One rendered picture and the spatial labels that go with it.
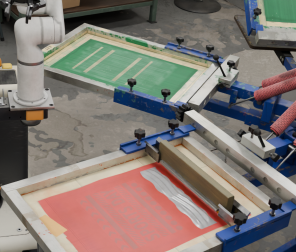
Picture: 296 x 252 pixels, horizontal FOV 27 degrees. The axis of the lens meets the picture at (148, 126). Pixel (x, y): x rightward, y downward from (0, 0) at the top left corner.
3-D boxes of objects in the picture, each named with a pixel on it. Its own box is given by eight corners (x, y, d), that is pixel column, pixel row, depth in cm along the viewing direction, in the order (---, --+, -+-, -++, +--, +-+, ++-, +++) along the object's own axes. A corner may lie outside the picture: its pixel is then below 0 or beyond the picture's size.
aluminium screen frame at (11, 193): (89, 311, 173) (90, 301, 171) (0, 195, 211) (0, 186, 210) (287, 221, 215) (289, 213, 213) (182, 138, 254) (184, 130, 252)
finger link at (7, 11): (0, -5, 175) (-3, 12, 171) (12, -3, 176) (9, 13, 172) (0, 4, 178) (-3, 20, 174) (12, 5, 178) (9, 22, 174)
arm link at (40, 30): (13, 54, 226) (12, 12, 218) (49, 53, 230) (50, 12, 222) (16, 66, 219) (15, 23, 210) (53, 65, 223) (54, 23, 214)
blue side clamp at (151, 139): (125, 165, 235) (127, 150, 232) (118, 159, 239) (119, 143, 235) (187, 145, 252) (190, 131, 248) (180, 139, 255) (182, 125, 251)
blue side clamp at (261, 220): (222, 256, 198) (226, 240, 195) (212, 247, 202) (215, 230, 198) (288, 226, 215) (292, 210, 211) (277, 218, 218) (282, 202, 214)
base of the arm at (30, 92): (10, 86, 238) (10, 49, 230) (44, 85, 241) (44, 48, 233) (14, 107, 225) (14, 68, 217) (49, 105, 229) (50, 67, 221)
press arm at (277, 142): (254, 166, 235) (256, 155, 232) (243, 158, 239) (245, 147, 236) (286, 154, 244) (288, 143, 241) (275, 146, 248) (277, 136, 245)
